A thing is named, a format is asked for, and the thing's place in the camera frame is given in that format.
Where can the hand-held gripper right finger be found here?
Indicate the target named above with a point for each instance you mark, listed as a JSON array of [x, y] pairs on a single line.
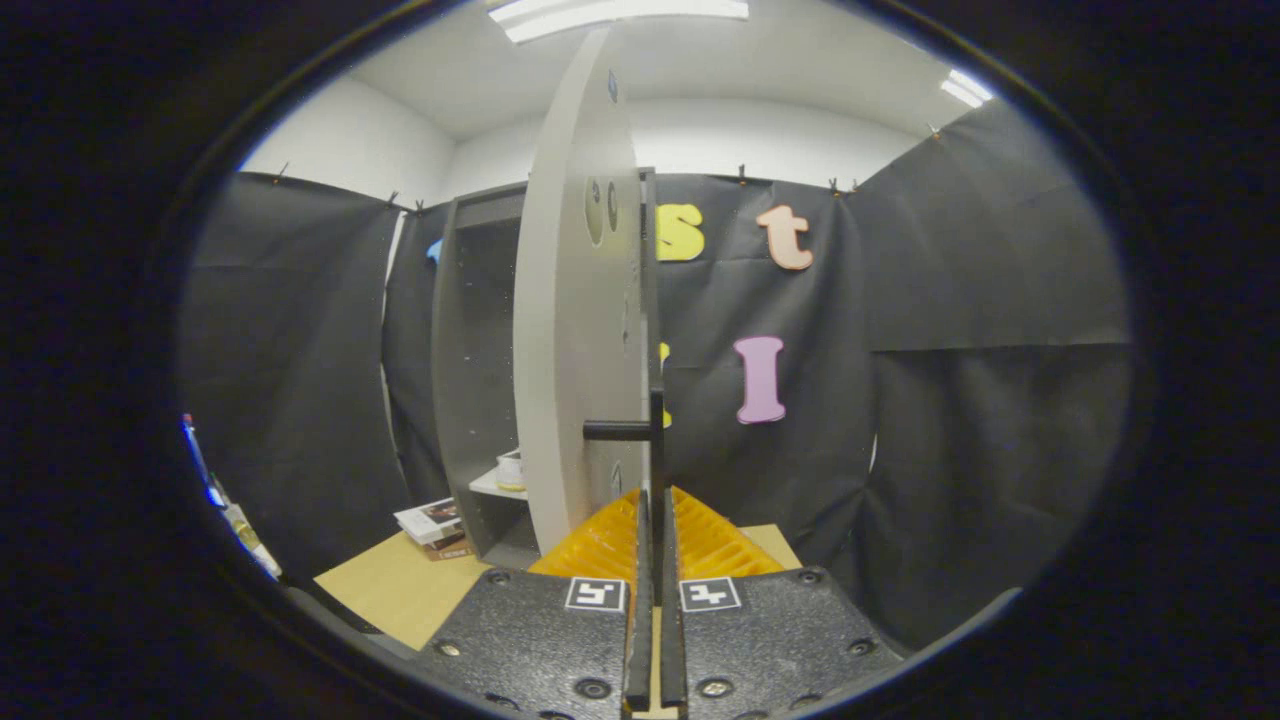
[[672, 650]]

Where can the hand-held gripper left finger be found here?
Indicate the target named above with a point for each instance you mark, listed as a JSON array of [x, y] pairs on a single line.
[[640, 650]]

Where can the beige shoe cabinet door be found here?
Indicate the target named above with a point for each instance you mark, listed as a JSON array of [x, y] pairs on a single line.
[[575, 350]]

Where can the grey shoe cabinet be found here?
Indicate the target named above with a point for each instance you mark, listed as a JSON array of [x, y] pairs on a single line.
[[450, 400]]

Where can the brown cover book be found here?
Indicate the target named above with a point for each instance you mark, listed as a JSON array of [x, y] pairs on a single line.
[[452, 553]]

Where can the dark cover book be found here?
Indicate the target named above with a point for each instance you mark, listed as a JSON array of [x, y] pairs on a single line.
[[452, 541]]

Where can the small white yellow container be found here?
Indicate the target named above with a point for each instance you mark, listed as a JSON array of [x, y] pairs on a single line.
[[510, 472]]

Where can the black backdrop cloth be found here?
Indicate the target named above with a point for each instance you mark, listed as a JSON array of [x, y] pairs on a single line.
[[950, 450]]

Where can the small ceiling light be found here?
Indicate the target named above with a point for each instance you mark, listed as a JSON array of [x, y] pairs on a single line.
[[966, 88]]

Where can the long ceiling light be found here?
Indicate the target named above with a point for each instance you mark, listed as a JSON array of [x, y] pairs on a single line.
[[620, 15]]

